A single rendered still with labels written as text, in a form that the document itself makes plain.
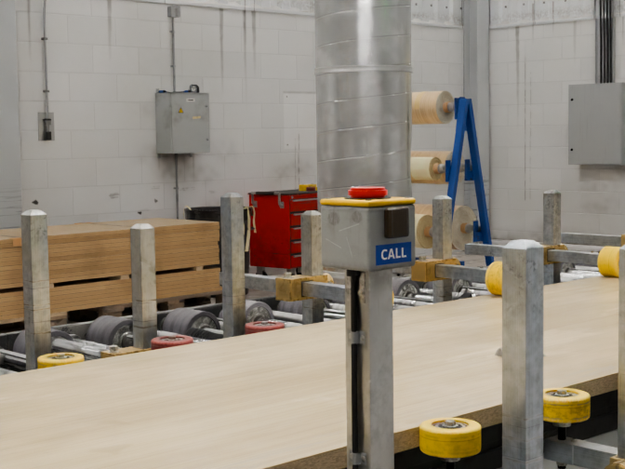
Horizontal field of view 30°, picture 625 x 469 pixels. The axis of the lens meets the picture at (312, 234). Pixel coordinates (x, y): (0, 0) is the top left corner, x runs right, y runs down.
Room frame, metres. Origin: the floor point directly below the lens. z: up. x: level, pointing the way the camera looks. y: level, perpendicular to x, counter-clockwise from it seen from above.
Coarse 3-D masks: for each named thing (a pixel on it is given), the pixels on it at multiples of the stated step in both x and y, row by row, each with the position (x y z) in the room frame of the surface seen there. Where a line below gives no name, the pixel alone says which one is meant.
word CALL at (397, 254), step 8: (376, 248) 1.14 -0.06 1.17; (384, 248) 1.15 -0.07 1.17; (392, 248) 1.16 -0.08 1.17; (400, 248) 1.16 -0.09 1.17; (408, 248) 1.17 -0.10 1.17; (376, 256) 1.14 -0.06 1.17; (384, 256) 1.15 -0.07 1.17; (392, 256) 1.16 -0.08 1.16; (400, 256) 1.16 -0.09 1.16; (408, 256) 1.17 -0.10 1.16; (376, 264) 1.14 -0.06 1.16
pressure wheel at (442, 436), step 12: (432, 420) 1.52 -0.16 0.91; (444, 420) 1.52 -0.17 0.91; (456, 420) 1.52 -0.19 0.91; (468, 420) 1.52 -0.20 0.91; (420, 432) 1.49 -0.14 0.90; (432, 432) 1.47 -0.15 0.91; (444, 432) 1.46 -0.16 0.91; (456, 432) 1.46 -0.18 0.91; (468, 432) 1.46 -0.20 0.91; (480, 432) 1.48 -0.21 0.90; (420, 444) 1.49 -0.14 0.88; (432, 444) 1.46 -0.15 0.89; (444, 444) 1.46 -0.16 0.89; (456, 444) 1.46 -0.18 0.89; (468, 444) 1.46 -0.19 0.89; (480, 444) 1.48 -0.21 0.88; (444, 456) 1.46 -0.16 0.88; (456, 456) 1.46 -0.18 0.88; (468, 456) 1.46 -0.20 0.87
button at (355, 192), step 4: (352, 188) 1.18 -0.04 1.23; (356, 188) 1.17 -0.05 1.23; (360, 188) 1.17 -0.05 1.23; (364, 188) 1.17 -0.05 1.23; (368, 188) 1.17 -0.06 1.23; (372, 188) 1.17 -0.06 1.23; (376, 188) 1.17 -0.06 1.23; (380, 188) 1.17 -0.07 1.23; (384, 188) 1.18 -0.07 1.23; (348, 192) 1.18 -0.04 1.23; (352, 192) 1.17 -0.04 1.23; (356, 192) 1.17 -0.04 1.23; (360, 192) 1.17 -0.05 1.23; (364, 192) 1.16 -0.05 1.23; (368, 192) 1.16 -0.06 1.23; (372, 192) 1.16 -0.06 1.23; (376, 192) 1.17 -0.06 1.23; (380, 192) 1.17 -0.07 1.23; (384, 192) 1.17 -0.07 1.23; (352, 196) 1.18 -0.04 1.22; (356, 196) 1.17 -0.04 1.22; (360, 196) 1.17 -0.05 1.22; (364, 196) 1.17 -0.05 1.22; (368, 196) 1.17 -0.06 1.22; (372, 196) 1.17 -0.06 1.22; (376, 196) 1.17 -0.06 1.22; (380, 196) 1.17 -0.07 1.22; (384, 196) 1.18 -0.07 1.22
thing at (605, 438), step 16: (592, 400) 1.82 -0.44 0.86; (608, 400) 1.85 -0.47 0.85; (592, 416) 1.83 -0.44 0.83; (608, 416) 1.85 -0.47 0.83; (496, 432) 1.65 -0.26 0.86; (544, 432) 1.74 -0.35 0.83; (576, 432) 1.79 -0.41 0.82; (592, 432) 1.82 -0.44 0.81; (608, 432) 1.85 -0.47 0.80; (416, 448) 1.53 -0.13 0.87; (496, 448) 1.65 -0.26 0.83; (400, 464) 1.51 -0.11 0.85; (416, 464) 1.53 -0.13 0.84; (432, 464) 1.56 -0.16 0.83; (464, 464) 1.60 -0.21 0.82; (480, 464) 1.62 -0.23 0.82; (496, 464) 1.65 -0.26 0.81; (544, 464) 1.73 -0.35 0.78
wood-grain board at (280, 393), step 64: (448, 320) 2.38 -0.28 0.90; (576, 320) 2.36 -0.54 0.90; (0, 384) 1.81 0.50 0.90; (64, 384) 1.81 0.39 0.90; (128, 384) 1.80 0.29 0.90; (192, 384) 1.79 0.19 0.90; (256, 384) 1.78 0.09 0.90; (320, 384) 1.78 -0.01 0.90; (448, 384) 1.76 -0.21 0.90; (576, 384) 1.76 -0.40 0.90; (0, 448) 1.43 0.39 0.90; (64, 448) 1.43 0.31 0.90; (128, 448) 1.42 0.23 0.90; (192, 448) 1.42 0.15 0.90; (256, 448) 1.42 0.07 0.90; (320, 448) 1.41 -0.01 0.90
